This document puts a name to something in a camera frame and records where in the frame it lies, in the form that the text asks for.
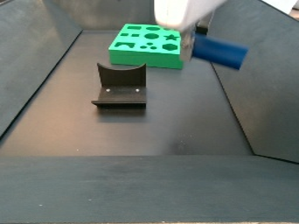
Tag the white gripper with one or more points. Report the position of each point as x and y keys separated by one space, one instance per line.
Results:
x=178 y=14

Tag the blue oval cylinder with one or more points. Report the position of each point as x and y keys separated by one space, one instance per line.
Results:
x=219 y=51

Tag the green foam shape board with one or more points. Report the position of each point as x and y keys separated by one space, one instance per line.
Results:
x=145 y=44

